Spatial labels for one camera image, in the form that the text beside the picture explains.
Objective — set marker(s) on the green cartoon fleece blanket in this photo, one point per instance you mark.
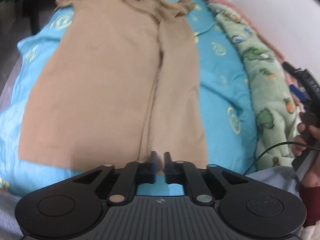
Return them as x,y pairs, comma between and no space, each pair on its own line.
277,118

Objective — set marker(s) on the person right hand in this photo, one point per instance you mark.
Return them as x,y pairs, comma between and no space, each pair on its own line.
306,150

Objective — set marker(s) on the tan t-shirt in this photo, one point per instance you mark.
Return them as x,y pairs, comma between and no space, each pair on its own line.
122,83

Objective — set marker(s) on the teal smiley bed sheet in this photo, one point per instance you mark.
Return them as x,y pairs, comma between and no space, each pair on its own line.
225,101

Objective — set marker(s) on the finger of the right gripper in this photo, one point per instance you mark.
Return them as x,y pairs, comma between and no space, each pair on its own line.
297,93

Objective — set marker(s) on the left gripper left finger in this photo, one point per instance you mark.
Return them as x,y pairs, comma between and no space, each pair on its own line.
125,181

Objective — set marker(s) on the pink fluffy blanket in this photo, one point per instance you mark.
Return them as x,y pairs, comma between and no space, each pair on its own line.
262,60

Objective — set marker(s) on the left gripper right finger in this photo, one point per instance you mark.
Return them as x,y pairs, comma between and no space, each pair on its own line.
188,175

